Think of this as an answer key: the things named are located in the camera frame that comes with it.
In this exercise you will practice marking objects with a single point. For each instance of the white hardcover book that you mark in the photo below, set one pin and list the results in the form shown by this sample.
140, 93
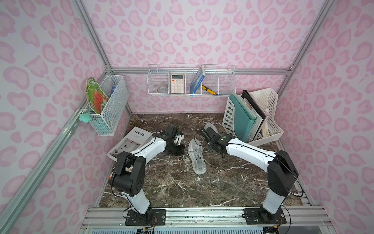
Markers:
134, 139

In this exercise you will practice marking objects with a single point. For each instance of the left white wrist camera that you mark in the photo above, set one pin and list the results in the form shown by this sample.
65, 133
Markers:
179, 138

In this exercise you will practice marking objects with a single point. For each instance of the blue book in shelf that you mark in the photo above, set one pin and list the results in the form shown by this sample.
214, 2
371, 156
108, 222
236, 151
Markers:
198, 79

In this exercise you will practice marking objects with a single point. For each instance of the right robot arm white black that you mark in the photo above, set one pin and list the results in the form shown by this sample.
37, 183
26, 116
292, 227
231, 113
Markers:
281, 171

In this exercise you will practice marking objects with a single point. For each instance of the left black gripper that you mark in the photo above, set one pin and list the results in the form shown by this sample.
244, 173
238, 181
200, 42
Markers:
176, 147

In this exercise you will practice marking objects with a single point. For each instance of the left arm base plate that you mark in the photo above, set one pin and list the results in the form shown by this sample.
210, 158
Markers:
155, 217

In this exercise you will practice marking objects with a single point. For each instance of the green red snack bag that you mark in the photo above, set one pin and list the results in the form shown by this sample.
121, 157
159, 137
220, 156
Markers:
97, 99

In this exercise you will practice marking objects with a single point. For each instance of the clear glass bowl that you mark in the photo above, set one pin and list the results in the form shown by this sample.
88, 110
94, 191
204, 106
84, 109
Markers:
162, 89

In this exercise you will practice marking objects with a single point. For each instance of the white pink calculator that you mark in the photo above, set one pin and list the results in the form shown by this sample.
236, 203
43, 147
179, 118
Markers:
177, 84

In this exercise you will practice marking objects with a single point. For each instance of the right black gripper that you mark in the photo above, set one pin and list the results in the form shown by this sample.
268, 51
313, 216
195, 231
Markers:
208, 140

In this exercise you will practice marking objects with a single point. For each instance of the teal folder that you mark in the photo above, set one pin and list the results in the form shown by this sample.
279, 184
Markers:
243, 118

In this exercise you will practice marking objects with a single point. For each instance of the white wire wall shelf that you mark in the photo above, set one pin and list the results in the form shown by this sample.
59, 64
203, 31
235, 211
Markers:
219, 78

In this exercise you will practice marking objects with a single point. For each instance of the white wire side basket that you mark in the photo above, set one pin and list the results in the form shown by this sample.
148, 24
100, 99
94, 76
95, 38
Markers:
107, 122

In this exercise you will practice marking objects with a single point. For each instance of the white plastic file organizer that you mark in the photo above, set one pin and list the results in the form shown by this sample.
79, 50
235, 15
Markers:
270, 131

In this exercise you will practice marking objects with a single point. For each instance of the yellow black utility knife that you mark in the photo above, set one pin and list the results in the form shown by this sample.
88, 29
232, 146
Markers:
208, 90

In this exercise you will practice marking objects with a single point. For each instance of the black clipboard folder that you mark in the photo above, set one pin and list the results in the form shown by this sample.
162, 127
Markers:
259, 112

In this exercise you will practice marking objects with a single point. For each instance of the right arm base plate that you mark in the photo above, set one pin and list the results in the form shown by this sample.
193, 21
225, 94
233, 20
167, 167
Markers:
260, 216

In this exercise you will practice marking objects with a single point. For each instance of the mint green hook clip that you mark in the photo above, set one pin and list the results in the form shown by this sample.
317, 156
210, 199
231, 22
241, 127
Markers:
86, 117

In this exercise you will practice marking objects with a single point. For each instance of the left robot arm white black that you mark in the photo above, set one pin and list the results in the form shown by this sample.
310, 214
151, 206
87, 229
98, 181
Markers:
129, 172

